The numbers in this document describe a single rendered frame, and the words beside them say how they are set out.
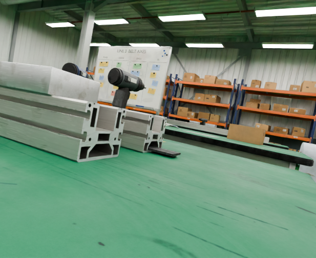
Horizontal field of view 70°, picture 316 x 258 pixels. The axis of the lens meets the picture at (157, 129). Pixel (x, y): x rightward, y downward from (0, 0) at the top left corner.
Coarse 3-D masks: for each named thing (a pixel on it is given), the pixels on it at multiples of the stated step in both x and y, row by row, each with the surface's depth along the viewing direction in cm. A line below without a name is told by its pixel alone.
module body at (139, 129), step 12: (132, 120) 51; (144, 120) 49; (156, 120) 55; (132, 132) 51; (144, 132) 48; (156, 132) 54; (120, 144) 50; (132, 144) 49; (144, 144) 48; (156, 144) 55
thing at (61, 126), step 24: (0, 96) 40; (24, 96) 36; (48, 96) 33; (0, 120) 38; (24, 120) 37; (48, 120) 33; (72, 120) 31; (96, 120) 33; (120, 120) 38; (48, 144) 33; (72, 144) 31; (96, 144) 39
